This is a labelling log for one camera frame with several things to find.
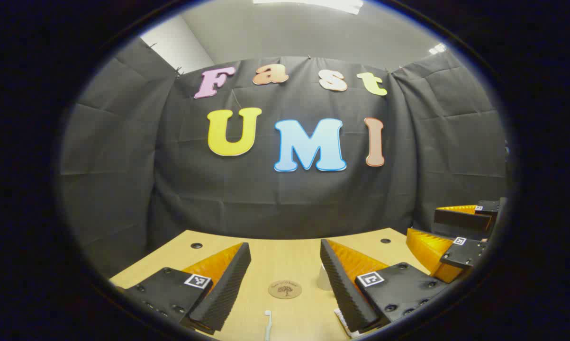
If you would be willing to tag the light wooden desktop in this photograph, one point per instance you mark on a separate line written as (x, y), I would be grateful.
(284, 258)

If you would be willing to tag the pale green toothbrush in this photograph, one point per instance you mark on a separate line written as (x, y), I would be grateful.
(267, 326)

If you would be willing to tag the white toothpaste tube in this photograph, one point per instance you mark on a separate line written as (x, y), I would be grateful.
(345, 323)

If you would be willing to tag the round cork coaster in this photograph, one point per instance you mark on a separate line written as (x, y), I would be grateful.
(285, 289)

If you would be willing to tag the long ceiling light panel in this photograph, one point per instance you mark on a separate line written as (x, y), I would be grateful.
(313, 4)

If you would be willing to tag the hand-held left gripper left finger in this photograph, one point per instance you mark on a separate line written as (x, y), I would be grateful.
(223, 289)

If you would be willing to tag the small ceiling light panel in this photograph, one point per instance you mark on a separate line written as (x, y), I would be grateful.
(437, 48)

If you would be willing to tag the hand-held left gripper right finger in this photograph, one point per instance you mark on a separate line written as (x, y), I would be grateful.
(344, 289)

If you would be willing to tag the black backdrop cloth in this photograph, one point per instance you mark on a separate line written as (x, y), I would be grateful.
(266, 203)

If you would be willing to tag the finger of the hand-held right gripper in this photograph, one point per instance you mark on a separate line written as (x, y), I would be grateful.
(460, 221)
(465, 253)

